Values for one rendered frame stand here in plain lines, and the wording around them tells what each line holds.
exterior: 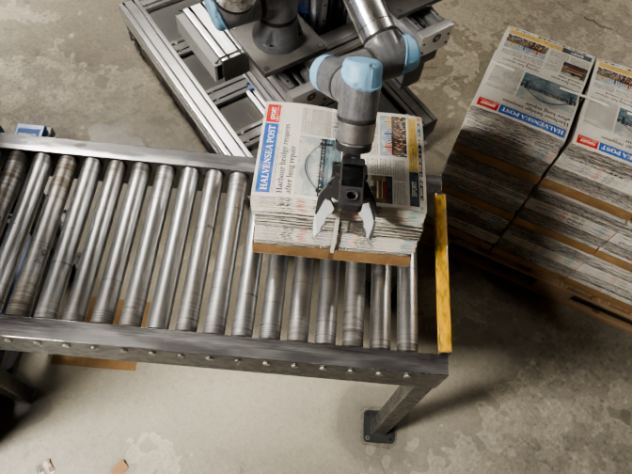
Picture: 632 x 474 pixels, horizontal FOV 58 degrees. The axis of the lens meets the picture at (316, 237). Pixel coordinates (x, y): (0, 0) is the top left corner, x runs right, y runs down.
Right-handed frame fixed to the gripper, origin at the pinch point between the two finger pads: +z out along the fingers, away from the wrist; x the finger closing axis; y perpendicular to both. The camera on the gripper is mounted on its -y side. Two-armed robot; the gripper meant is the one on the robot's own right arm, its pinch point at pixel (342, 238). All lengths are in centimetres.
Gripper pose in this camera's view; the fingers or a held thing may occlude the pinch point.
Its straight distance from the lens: 118.2
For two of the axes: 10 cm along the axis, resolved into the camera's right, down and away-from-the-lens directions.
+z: -0.9, 8.8, 4.6
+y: 0.4, -4.6, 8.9
